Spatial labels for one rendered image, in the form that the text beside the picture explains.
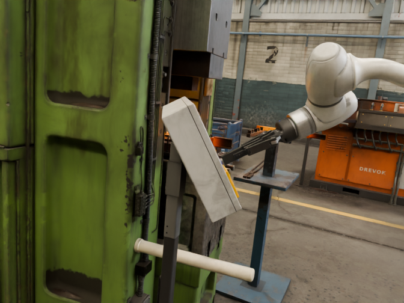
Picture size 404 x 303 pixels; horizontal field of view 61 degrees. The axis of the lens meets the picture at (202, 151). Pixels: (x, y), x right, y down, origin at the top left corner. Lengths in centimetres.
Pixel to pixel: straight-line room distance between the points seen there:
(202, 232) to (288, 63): 787
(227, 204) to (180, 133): 21
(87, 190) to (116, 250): 26
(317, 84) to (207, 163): 39
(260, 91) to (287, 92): 71
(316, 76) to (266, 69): 826
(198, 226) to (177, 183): 54
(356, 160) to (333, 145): 33
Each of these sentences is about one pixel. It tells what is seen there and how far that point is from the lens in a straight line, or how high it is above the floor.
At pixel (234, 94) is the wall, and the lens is 946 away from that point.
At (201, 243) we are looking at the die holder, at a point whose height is 58.
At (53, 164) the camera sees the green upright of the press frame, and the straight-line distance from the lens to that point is 146.
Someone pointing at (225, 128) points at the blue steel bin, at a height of 62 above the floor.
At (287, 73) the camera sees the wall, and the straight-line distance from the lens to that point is 909.
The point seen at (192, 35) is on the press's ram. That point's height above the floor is 142.
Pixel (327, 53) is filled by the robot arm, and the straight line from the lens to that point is 97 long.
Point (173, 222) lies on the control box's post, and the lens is 100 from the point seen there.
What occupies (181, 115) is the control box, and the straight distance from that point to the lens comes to 76.
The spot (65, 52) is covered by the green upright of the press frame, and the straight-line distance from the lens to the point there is 140.
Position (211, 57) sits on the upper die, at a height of 135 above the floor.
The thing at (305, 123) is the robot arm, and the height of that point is 116.
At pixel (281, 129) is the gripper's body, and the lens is 108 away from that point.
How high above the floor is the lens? 125
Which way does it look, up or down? 11 degrees down
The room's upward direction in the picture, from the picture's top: 6 degrees clockwise
